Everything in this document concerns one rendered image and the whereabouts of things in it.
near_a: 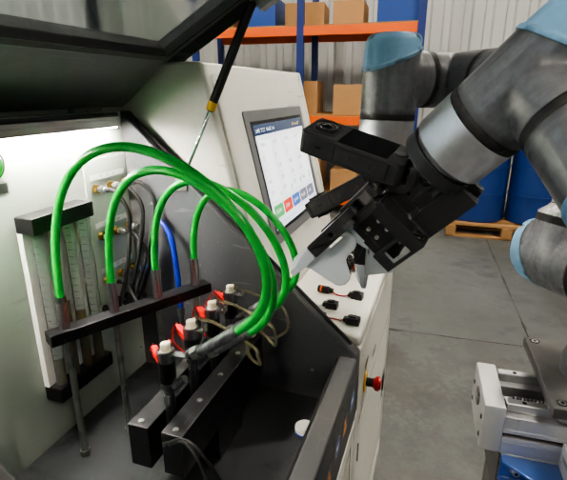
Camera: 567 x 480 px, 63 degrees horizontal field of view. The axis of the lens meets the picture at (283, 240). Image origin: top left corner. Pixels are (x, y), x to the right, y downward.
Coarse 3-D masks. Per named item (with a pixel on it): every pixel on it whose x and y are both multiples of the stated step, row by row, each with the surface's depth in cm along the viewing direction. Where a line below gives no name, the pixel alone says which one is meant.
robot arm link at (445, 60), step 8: (440, 56) 62; (448, 56) 62; (456, 56) 61; (464, 56) 60; (472, 56) 58; (440, 64) 61; (448, 64) 61; (456, 64) 60; (464, 64) 58; (440, 72) 61; (448, 72) 61; (456, 72) 59; (464, 72) 58; (440, 80) 61; (448, 80) 61; (456, 80) 59; (440, 88) 62; (448, 88) 61; (432, 96) 62; (440, 96) 63; (424, 104) 65; (432, 104) 64
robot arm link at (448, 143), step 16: (448, 96) 39; (432, 112) 40; (448, 112) 38; (432, 128) 39; (448, 128) 38; (464, 128) 37; (432, 144) 39; (448, 144) 38; (464, 144) 37; (480, 144) 37; (432, 160) 40; (448, 160) 39; (464, 160) 38; (480, 160) 38; (496, 160) 38; (448, 176) 40; (464, 176) 39; (480, 176) 40
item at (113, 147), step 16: (112, 144) 65; (128, 144) 64; (80, 160) 68; (160, 160) 63; (176, 160) 63; (64, 176) 70; (192, 176) 62; (64, 192) 71; (224, 192) 62; (240, 224) 62; (256, 240) 62; (256, 256) 63; (256, 320) 66
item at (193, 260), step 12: (240, 192) 87; (204, 204) 91; (264, 204) 87; (276, 216) 87; (192, 228) 93; (192, 240) 94; (288, 240) 87; (192, 252) 95; (192, 264) 95; (192, 276) 96
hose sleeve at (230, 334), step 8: (232, 328) 68; (216, 336) 69; (224, 336) 68; (232, 336) 68; (200, 344) 71; (208, 344) 70; (216, 344) 69; (224, 344) 69; (200, 352) 70; (208, 352) 71
